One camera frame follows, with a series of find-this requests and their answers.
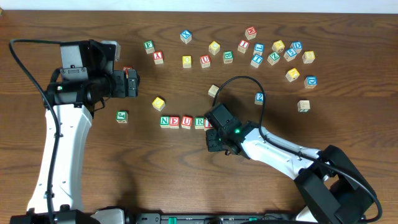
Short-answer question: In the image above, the yellow block lower left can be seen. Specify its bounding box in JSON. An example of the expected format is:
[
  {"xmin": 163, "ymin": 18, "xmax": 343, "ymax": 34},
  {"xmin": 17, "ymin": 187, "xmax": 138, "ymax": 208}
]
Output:
[{"xmin": 152, "ymin": 96, "xmax": 165, "ymax": 111}]

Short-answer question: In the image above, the blue 2 wooden block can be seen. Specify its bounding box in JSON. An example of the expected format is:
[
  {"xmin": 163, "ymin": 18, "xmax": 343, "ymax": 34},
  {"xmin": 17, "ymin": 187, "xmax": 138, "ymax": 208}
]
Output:
[{"xmin": 254, "ymin": 92, "xmax": 264, "ymax": 105}]

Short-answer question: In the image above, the blue d block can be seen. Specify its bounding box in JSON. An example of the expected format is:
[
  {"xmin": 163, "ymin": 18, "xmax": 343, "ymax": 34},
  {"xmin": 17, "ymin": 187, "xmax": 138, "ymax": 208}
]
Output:
[
  {"xmin": 304, "ymin": 76, "xmax": 318, "ymax": 89},
  {"xmin": 290, "ymin": 41, "xmax": 303, "ymax": 54}
]

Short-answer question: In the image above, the green B wooden block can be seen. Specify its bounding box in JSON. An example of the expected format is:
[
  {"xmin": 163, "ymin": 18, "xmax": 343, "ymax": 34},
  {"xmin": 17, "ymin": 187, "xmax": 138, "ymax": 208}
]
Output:
[{"xmin": 223, "ymin": 50, "xmax": 234, "ymax": 63}]

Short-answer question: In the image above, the yellow O top block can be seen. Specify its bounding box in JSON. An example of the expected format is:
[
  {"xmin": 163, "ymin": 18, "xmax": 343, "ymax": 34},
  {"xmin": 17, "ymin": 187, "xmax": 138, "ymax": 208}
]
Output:
[{"xmin": 182, "ymin": 55, "xmax": 192, "ymax": 68}]

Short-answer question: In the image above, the yellow block centre top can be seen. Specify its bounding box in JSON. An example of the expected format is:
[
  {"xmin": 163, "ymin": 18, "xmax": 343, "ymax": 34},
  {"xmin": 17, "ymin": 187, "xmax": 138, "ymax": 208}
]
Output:
[{"xmin": 208, "ymin": 40, "xmax": 221, "ymax": 55}]

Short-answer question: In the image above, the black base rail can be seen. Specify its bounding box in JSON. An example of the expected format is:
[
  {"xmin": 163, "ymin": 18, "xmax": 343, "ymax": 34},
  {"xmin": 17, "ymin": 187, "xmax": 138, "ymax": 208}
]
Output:
[{"xmin": 124, "ymin": 213, "xmax": 297, "ymax": 224}]

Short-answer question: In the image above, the yellow picture wooden block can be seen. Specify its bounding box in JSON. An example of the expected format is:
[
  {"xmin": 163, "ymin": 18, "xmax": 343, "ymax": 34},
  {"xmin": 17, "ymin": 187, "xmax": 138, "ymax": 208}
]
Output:
[{"xmin": 285, "ymin": 68, "xmax": 300, "ymax": 82}]

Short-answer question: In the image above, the green F wooden block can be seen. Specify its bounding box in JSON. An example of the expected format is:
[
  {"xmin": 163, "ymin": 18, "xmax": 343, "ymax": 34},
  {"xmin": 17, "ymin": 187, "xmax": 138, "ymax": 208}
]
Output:
[{"xmin": 144, "ymin": 40, "xmax": 155, "ymax": 54}]

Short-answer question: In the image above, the yellow 8 wooden block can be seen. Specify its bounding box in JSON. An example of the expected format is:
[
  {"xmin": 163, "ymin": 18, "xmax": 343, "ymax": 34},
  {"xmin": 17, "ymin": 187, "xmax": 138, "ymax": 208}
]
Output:
[{"xmin": 302, "ymin": 51, "xmax": 315, "ymax": 64}]

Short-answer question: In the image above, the yellow O side block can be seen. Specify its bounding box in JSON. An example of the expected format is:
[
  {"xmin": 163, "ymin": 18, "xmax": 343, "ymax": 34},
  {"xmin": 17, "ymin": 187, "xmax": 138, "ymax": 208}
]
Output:
[{"xmin": 208, "ymin": 85, "xmax": 219, "ymax": 98}]

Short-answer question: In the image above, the blue T wooden block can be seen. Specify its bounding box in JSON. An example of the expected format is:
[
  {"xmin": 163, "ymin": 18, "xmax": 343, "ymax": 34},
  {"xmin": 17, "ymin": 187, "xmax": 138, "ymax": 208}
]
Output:
[{"xmin": 251, "ymin": 54, "xmax": 264, "ymax": 68}]

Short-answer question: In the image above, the blue D block near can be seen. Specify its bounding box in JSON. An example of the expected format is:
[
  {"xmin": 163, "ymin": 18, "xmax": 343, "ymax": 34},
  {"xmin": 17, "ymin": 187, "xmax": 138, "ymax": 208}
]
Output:
[{"xmin": 304, "ymin": 76, "xmax": 318, "ymax": 89}]

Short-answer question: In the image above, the blue 5 wooden block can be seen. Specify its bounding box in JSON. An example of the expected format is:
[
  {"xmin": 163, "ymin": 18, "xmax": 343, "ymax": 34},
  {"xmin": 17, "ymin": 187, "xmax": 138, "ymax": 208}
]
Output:
[{"xmin": 284, "ymin": 48, "xmax": 297, "ymax": 62}]

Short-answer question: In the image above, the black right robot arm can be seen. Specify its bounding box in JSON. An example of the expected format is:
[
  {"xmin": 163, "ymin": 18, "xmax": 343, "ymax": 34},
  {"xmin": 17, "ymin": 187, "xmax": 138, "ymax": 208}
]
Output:
[{"xmin": 205, "ymin": 120, "xmax": 379, "ymax": 223}]

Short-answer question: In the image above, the red block far top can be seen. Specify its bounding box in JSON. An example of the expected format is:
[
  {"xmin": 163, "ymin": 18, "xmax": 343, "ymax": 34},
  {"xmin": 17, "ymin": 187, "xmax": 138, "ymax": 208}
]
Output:
[{"xmin": 245, "ymin": 26, "xmax": 257, "ymax": 40}]

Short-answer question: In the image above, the blue D block far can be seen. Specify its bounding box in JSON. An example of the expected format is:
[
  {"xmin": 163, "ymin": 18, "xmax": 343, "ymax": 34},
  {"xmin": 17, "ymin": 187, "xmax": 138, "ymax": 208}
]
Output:
[{"xmin": 290, "ymin": 41, "xmax": 303, "ymax": 54}]

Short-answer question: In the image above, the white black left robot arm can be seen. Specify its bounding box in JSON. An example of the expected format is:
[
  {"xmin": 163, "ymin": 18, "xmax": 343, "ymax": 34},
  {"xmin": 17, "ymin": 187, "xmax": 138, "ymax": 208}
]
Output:
[{"xmin": 10, "ymin": 67, "xmax": 140, "ymax": 223}]

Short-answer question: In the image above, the green N wooden block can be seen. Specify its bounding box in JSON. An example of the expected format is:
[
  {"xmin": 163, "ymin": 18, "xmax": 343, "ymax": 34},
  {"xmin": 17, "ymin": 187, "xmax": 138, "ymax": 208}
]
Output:
[{"xmin": 160, "ymin": 116, "xmax": 170, "ymax": 128}]

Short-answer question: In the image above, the green Z wooden block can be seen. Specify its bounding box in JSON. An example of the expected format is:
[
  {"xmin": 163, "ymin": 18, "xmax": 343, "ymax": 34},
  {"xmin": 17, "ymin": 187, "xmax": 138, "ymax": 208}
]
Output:
[{"xmin": 267, "ymin": 52, "xmax": 280, "ymax": 65}]

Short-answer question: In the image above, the blue L wooden block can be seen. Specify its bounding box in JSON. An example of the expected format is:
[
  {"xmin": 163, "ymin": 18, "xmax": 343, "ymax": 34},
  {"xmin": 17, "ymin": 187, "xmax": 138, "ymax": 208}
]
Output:
[{"xmin": 253, "ymin": 43, "xmax": 265, "ymax": 56}]

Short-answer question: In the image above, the red i block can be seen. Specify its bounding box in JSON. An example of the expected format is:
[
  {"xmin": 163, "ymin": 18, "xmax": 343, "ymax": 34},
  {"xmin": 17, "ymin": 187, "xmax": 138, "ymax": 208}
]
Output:
[
  {"xmin": 238, "ymin": 40, "xmax": 249, "ymax": 54},
  {"xmin": 204, "ymin": 119, "xmax": 213, "ymax": 131}
]

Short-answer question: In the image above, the blue X wooden block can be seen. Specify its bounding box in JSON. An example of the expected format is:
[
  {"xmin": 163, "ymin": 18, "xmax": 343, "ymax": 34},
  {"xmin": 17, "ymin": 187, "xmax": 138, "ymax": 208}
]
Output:
[{"xmin": 180, "ymin": 30, "xmax": 192, "ymax": 44}]

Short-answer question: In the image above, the red Y wooden block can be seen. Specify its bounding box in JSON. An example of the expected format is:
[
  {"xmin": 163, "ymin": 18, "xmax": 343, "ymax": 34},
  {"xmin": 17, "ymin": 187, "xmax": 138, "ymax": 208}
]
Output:
[{"xmin": 153, "ymin": 51, "xmax": 164, "ymax": 65}]

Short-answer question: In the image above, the red E wooden block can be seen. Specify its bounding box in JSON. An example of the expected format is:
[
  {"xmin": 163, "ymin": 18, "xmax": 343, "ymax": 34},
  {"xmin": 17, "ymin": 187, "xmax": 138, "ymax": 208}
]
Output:
[{"xmin": 169, "ymin": 116, "xmax": 180, "ymax": 129}]

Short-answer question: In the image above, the yellow monkey picture block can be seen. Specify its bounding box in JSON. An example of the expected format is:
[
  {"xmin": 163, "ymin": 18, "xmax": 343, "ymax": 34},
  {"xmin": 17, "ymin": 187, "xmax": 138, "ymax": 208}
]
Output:
[{"xmin": 272, "ymin": 40, "xmax": 285, "ymax": 54}]

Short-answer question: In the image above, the red u block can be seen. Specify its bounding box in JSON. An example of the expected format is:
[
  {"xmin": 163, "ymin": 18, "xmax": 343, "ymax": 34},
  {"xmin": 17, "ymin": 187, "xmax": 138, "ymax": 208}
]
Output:
[
  {"xmin": 181, "ymin": 116, "xmax": 193, "ymax": 129},
  {"xmin": 200, "ymin": 55, "xmax": 211, "ymax": 68}
]

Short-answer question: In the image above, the green R wooden block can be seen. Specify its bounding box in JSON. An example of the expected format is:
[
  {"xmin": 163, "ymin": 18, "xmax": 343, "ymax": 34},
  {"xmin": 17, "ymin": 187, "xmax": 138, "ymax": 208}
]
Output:
[{"xmin": 195, "ymin": 117, "xmax": 205, "ymax": 129}]

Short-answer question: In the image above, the green J wooden block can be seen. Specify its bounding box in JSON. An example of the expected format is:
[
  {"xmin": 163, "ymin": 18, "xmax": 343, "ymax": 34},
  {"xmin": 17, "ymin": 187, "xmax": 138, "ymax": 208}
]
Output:
[{"xmin": 116, "ymin": 111, "xmax": 128, "ymax": 123}]

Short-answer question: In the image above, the green 7 wooden block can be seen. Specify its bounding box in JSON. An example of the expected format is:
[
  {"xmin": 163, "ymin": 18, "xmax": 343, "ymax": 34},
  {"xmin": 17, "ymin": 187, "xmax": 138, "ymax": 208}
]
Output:
[{"xmin": 297, "ymin": 100, "xmax": 310, "ymax": 113}]

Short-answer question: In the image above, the red A wooden block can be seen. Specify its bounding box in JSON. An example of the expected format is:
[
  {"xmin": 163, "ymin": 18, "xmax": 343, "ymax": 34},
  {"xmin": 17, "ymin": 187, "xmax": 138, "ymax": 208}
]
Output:
[{"xmin": 123, "ymin": 67, "xmax": 132, "ymax": 78}]

